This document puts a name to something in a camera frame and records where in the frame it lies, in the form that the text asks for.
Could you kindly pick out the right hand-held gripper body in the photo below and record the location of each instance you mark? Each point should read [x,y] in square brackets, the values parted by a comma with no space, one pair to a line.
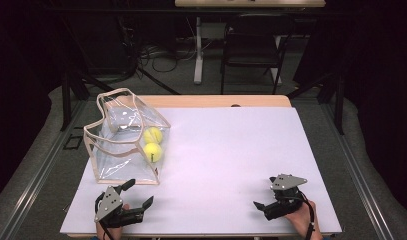
[286,200]

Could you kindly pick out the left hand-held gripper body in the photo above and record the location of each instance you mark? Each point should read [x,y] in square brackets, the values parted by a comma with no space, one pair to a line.
[109,203]

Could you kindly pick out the clear plastic bag beige trim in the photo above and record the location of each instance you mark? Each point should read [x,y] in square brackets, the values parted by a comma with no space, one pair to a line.
[121,163]

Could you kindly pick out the yellow tennis ball dark mark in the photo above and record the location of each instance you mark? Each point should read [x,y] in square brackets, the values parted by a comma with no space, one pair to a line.
[152,152]

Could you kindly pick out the person's right hand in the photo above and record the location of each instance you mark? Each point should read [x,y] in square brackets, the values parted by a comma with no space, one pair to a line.
[301,221]

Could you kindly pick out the person's left hand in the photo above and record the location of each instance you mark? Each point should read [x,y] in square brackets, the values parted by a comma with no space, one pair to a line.
[104,233]

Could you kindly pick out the white table sheet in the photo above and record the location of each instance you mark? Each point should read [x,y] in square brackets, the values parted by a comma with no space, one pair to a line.
[241,143]

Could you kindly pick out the black metal stand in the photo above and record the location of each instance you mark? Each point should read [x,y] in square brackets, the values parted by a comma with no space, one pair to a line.
[66,100]
[339,110]

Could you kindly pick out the black folding chair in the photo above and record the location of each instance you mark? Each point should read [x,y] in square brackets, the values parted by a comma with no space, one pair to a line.
[251,50]

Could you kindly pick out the dark curtain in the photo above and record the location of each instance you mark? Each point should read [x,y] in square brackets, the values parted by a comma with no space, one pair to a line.
[14,83]
[384,83]

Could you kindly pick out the white desk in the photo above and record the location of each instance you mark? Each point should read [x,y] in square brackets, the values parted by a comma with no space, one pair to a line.
[198,50]

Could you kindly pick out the black metal crossbar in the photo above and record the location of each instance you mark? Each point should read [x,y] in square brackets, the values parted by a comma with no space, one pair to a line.
[124,10]

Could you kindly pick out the aluminium floor rail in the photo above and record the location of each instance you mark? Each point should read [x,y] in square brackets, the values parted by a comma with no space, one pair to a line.
[357,180]
[41,180]

